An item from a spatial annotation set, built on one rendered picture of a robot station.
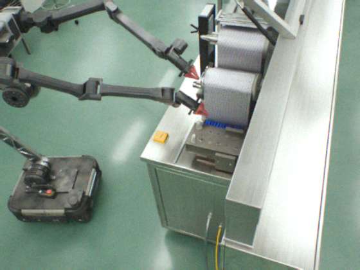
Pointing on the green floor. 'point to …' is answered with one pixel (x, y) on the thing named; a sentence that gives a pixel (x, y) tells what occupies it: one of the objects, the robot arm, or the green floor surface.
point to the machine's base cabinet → (189, 202)
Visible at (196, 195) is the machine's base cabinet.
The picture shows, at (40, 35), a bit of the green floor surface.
